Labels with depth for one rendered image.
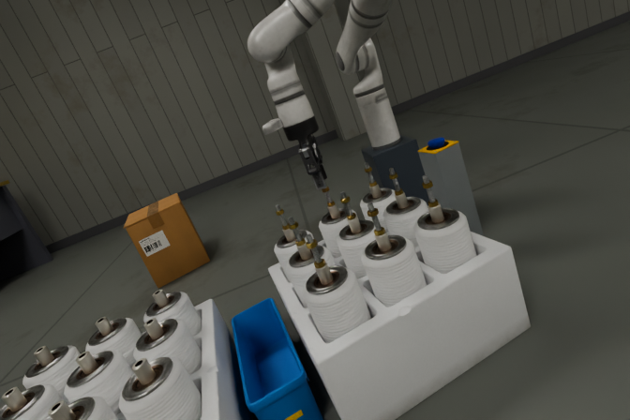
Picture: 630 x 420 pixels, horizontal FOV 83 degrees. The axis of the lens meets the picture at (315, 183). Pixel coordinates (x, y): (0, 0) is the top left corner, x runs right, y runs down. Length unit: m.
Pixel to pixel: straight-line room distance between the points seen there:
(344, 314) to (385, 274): 0.10
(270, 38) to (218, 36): 2.58
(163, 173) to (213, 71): 1.00
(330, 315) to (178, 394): 0.25
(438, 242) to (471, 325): 0.16
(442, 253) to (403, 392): 0.24
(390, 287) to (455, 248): 0.13
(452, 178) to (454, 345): 0.38
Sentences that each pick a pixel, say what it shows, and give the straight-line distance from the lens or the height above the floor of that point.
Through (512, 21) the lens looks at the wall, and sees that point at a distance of 4.02.
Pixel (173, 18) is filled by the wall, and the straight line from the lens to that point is 3.41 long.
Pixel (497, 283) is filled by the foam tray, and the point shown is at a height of 0.13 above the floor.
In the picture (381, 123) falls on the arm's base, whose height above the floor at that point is 0.38.
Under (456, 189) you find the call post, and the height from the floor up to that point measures 0.21.
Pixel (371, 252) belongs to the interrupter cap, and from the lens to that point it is 0.65.
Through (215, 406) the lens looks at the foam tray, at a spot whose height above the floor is 0.18.
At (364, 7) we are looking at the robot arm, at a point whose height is 0.67.
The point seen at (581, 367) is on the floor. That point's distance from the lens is 0.77.
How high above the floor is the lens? 0.57
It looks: 15 degrees down
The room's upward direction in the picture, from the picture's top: 22 degrees counter-clockwise
